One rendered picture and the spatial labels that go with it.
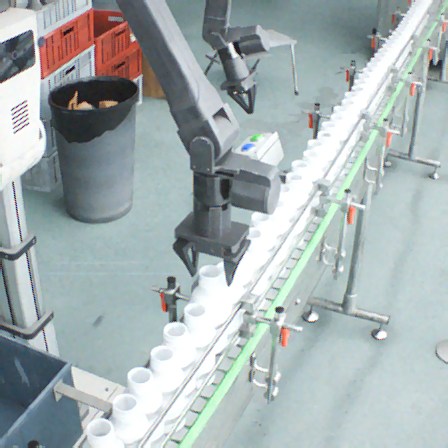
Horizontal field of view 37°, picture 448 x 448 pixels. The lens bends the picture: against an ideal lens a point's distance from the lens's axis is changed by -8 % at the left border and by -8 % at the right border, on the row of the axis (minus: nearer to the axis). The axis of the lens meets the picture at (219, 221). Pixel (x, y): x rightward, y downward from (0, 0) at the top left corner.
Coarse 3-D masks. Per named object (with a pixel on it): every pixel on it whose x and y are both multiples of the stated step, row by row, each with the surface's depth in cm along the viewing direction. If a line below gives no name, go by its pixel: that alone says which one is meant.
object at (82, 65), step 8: (88, 48) 378; (80, 56) 370; (88, 56) 382; (64, 64) 355; (72, 64) 365; (80, 64) 375; (88, 64) 383; (56, 72) 347; (64, 72) 357; (72, 72) 366; (80, 72) 376; (88, 72) 386; (48, 80) 343; (56, 80) 351; (64, 80) 360; (40, 88) 339; (48, 88) 344; (40, 96) 342; (40, 104) 344; (48, 104) 347; (40, 112) 347; (48, 112) 349
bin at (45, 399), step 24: (0, 336) 137; (0, 360) 142; (24, 360) 138; (48, 360) 134; (0, 384) 147; (24, 384) 143; (48, 384) 138; (72, 384) 134; (0, 408) 147; (24, 408) 148; (48, 408) 127; (72, 408) 136; (96, 408) 124; (0, 432) 142; (24, 432) 120; (48, 432) 129; (72, 432) 138
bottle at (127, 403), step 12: (120, 396) 96; (132, 396) 96; (120, 408) 97; (132, 408) 97; (120, 420) 94; (132, 420) 94; (144, 420) 97; (120, 432) 95; (132, 432) 95; (144, 432) 96; (132, 444) 96
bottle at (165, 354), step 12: (156, 348) 105; (168, 348) 105; (156, 360) 103; (168, 360) 103; (156, 372) 104; (168, 372) 104; (180, 372) 106; (156, 384) 104; (168, 384) 104; (180, 384) 105; (168, 396) 105; (180, 396) 107; (180, 408) 108; (168, 420) 108
